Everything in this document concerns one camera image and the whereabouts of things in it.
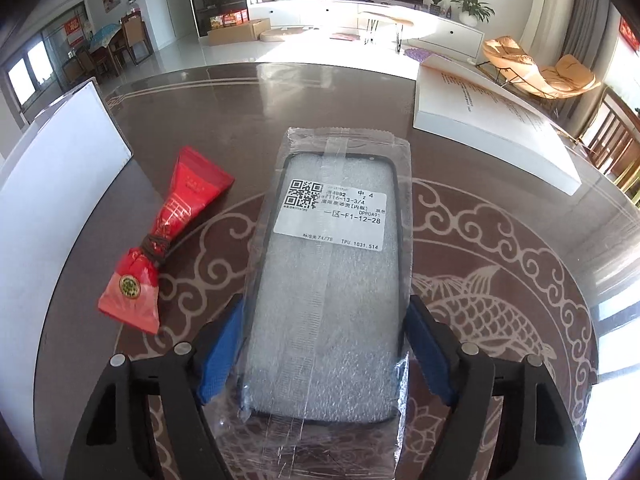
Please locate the red wall hanging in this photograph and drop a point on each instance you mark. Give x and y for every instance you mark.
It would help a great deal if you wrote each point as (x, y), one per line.
(630, 32)

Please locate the wooden chair by wall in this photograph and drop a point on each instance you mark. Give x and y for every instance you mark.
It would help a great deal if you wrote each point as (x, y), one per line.
(137, 37)

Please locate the purple floor mat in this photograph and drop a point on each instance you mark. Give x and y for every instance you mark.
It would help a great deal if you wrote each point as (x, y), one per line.
(420, 55)

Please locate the white television cabinet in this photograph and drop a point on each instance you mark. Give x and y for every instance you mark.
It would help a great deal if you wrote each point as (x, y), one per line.
(310, 12)

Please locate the red door poster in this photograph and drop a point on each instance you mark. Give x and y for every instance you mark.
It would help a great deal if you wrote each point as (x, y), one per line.
(75, 31)

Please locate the phone case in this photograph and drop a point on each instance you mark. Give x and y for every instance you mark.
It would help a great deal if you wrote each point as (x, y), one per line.
(330, 300)

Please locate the white board panel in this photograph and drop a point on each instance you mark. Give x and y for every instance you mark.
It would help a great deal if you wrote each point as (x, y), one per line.
(55, 185)

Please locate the red foil packet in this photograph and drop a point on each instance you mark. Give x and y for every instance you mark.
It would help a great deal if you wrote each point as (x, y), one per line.
(175, 210)

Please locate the blue patterned table cover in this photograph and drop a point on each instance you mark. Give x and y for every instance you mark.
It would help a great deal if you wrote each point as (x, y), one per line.
(106, 37)

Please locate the white flat box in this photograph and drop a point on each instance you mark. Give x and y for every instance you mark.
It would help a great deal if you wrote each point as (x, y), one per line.
(480, 120)

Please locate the covered standing air conditioner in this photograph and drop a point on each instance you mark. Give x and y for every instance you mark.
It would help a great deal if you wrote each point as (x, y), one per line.
(550, 10)

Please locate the brown cardboard box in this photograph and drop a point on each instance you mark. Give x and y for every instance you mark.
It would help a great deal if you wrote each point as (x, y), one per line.
(240, 34)

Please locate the oval wooden coffee table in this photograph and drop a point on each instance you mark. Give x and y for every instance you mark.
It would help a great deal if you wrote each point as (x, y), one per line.
(387, 21)

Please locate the wooden dining chair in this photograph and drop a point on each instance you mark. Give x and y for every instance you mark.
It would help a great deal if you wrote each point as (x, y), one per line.
(607, 130)

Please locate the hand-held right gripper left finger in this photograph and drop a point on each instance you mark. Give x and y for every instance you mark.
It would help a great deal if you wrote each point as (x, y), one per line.
(220, 355)

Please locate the large potted green plant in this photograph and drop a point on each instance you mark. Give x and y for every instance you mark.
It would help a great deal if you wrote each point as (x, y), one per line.
(472, 5)

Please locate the orange lounge chair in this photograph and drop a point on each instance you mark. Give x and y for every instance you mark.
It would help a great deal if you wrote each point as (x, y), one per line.
(545, 77)

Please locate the grey curtain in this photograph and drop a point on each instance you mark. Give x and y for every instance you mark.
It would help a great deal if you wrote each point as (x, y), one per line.
(592, 35)

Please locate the window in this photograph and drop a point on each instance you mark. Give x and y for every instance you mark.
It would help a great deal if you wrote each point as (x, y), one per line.
(30, 72)

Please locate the small potted green plant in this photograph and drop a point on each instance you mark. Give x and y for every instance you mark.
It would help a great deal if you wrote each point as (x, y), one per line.
(435, 1)

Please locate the orange packaged boxes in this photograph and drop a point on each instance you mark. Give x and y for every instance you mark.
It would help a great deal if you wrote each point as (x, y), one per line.
(229, 20)

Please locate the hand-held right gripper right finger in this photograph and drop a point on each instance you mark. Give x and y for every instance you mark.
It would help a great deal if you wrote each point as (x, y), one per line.
(430, 355)

